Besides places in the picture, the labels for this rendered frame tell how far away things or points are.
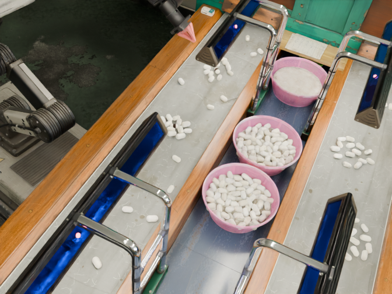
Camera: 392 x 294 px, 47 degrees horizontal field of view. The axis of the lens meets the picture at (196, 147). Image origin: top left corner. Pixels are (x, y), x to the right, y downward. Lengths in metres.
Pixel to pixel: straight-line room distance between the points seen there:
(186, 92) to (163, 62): 0.19
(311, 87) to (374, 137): 0.36
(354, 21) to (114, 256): 1.47
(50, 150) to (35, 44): 1.49
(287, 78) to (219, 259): 0.93
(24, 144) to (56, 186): 0.54
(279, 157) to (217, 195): 0.32
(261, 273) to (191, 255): 0.24
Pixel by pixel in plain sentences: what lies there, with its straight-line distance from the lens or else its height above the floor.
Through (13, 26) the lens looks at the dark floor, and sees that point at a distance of 3.60.
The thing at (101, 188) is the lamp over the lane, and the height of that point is 1.11.
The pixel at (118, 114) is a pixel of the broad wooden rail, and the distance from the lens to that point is 1.75.
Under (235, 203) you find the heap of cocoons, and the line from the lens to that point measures 1.55.
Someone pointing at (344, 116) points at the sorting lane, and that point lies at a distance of 1.98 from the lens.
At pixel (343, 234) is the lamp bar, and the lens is 1.15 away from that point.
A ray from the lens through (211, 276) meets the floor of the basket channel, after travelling 1.48.
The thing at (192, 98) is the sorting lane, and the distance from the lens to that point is 1.86.
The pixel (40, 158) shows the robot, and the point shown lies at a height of 0.47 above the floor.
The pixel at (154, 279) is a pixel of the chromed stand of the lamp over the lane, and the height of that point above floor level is 0.71.
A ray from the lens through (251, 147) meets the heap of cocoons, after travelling 1.71.
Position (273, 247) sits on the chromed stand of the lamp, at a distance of 1.05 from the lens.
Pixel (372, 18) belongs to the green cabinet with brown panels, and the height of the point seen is 0.96.
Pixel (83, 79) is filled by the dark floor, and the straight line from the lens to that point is 3.07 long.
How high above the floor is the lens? 2.01
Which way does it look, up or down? 49 degrees down
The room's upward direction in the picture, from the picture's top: 9 degrees clockwise
